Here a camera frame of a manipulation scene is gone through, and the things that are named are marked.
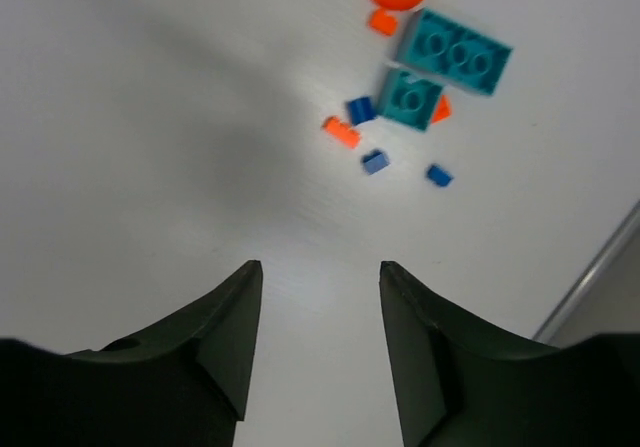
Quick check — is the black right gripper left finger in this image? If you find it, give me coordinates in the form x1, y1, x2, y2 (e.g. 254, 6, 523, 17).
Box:
1, 260, 263, 446

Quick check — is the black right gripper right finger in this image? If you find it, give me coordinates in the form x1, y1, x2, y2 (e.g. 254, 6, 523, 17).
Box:
379, 261, 639, 446

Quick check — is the small teal lego brick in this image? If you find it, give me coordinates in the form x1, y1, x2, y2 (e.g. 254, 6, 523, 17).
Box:
377, 67, 444, 132

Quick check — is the large teal lego brick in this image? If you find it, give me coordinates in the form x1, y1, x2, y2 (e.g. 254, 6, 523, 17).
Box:
395, 8, 513, 96

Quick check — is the small blue lego piece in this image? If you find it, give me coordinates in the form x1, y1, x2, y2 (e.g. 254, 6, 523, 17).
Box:
346, 96, 377, 125
425, 164, 453, 188
361, 149, 389, 175

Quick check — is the aluminium table frame rail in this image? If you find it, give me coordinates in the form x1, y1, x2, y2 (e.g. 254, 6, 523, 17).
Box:
532, 202, 639, 343

